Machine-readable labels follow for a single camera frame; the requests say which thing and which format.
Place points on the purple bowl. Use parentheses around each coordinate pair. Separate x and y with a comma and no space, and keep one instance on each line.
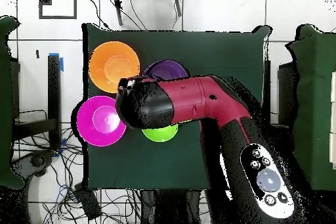
(166,69)

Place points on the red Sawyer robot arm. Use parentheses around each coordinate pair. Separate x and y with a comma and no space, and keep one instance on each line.
(204,98)

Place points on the orange bowl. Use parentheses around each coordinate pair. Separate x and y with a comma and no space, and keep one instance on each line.
(110,61)

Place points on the pink bowl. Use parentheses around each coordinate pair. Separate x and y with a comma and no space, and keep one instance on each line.
(97,126)

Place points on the green bowl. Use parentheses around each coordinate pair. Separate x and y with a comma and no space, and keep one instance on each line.
(160,133)

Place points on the blue tape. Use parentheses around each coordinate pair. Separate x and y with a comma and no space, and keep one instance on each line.
(62,64)

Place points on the dark green table cloth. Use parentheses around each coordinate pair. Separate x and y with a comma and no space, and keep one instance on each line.
(157,161)

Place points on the green cloth covered table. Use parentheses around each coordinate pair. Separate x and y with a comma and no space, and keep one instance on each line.
(5,103)
(315,103)

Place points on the black power adapter box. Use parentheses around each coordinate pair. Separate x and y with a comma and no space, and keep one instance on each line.
(88,201)

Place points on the black table frame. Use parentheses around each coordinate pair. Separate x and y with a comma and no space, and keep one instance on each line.
(54,98)

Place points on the black square floor frame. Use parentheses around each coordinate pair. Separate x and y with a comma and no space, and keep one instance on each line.
(74,3)

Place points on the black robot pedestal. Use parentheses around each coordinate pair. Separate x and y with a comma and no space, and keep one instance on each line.
(170,208)

